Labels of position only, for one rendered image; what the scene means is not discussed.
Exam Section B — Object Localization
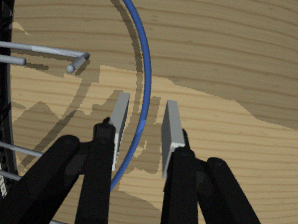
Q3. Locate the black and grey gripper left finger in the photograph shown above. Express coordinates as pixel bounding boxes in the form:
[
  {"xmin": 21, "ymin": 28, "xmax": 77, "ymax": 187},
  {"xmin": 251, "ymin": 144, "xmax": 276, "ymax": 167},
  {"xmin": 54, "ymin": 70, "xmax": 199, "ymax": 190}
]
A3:
[{"xmin": 0, "ymin": 92, "xmax": 130, "ymax": 224}]

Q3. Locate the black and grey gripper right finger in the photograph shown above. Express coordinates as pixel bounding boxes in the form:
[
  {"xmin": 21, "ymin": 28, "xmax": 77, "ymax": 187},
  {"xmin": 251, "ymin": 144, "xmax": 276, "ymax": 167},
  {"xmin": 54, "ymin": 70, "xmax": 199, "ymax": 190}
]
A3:
[{"xmin": 160, "ymin": 99, "xmax": 261, "ymax": 224}]

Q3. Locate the blue cable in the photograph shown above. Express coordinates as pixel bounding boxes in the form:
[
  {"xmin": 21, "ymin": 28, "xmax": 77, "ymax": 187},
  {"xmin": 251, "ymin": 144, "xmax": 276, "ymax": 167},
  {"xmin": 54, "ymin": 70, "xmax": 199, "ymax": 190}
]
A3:
[{"xmin": 110, "ymin": 0, "xmax": 151, "ymax": 192}]

